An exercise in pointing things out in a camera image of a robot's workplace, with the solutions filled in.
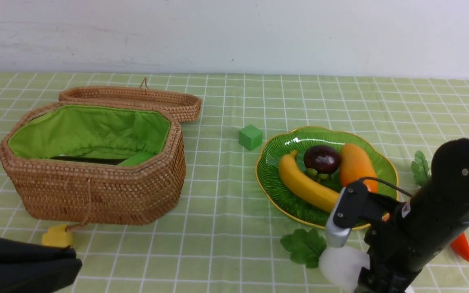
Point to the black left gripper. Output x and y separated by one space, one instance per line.
32 268

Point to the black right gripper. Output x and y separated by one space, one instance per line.
415 233

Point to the white toy radish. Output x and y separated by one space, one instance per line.
343 266

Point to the orange toy mango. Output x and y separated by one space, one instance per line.
355 164

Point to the yellow toy banana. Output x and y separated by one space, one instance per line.
304 187

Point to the dark purple toy mangosteen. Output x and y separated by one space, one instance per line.
321 161

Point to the purple toy eggplant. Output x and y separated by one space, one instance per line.
91 160

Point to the light green toy gourd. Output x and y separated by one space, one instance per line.
137 159

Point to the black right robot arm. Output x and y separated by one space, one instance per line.
450 170

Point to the orange toy carrot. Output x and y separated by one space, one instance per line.
421 172

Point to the woven rattan basket green lining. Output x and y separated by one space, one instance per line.
95 193

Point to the green leaf-shaped glass plate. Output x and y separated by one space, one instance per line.
300 139

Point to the green foam cube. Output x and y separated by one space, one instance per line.
250 137

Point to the green checkered tablecloth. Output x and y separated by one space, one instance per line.
224 235

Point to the woven rattan basket lid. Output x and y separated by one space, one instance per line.
181 106

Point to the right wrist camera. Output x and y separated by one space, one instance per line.
356 203

